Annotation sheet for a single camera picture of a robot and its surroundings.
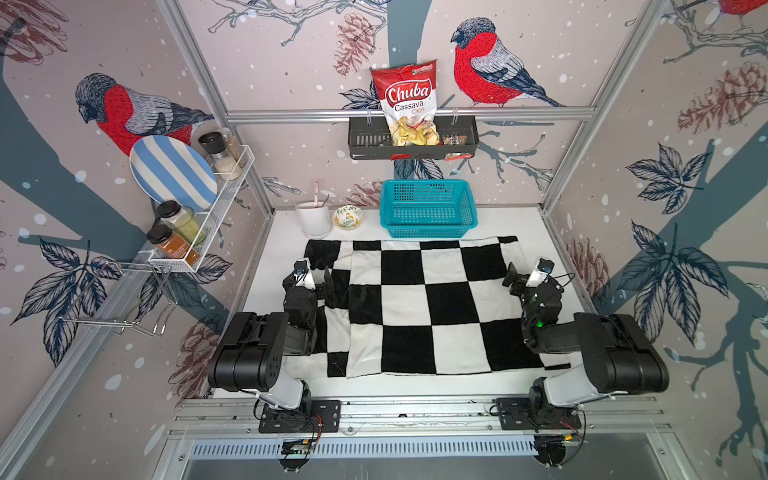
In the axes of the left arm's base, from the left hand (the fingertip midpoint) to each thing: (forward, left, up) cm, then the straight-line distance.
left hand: (316, 262), depth 90 cm
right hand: (0, -65, -1) cm, 65 cm away
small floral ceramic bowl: (+29, -5, -11) cm, 32 cm away
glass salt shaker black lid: (+17, +24, +23) cm, 37 cm away
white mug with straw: (+21, +5, -2) cm, 22 cm away
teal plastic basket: (+35, -38, -12) cm, 53 cm away
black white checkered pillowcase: (-9, -27, -11) cm, 31 cm away
